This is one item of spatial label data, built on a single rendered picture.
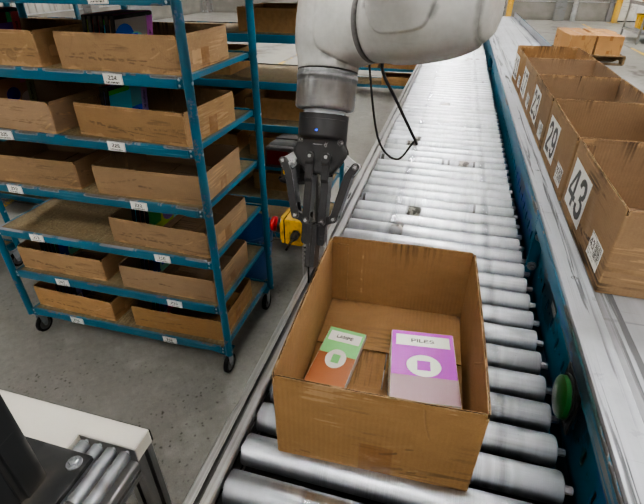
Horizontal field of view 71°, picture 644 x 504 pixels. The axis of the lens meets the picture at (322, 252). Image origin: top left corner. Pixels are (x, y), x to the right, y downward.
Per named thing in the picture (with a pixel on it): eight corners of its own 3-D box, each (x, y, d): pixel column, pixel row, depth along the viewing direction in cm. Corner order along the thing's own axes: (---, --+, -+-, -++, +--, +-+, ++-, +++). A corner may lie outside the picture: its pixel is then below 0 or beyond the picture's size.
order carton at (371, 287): (329, 298, 103) (330, 234, 94) (462, 318, 97) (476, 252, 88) (275, 451, 70) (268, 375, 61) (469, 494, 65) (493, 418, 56)
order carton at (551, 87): (526, 118, 180) (537, 73, 171) (607, 124, 173) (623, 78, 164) (538, 150, 148) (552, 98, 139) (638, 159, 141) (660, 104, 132)
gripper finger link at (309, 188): (314, 152, 67) (305, 150, 67) (306, 225, 70) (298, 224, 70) (321, 152, 71) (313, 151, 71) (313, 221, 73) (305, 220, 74)
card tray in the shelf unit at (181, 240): (112, 240, 165) (105, 216, 160) (161, 205, 190) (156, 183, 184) (210, 258, 155) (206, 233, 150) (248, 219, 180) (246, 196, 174)
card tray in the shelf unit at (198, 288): (122, 286, 175) (116, 265, 170) (165, 246, 200) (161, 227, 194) (217, 303, 166) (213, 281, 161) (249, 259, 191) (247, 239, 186)
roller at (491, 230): (349, 204, 142) (346, 216, 139) (524, 225, 130) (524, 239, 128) (350, 214, 146) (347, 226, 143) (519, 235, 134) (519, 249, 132)
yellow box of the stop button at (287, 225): (284, 229, 119) (283, 205, 115) (315, 234, 117) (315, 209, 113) (263, 258, 107) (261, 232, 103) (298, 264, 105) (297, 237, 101)
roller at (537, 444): (269, 393, 87) (271, 368, 87) (557, 458, 76) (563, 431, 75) (259, 404, 82) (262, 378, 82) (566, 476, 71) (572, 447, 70)
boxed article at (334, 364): (301, 389, 80) (301, 383, 79) (331, 331, 93) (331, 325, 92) (341, 401, 78) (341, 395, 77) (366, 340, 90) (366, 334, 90)
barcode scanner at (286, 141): (263, 191, 94) (262, 141, 90) (282, 177, 105) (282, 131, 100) (292, 195, 93) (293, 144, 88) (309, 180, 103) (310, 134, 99)
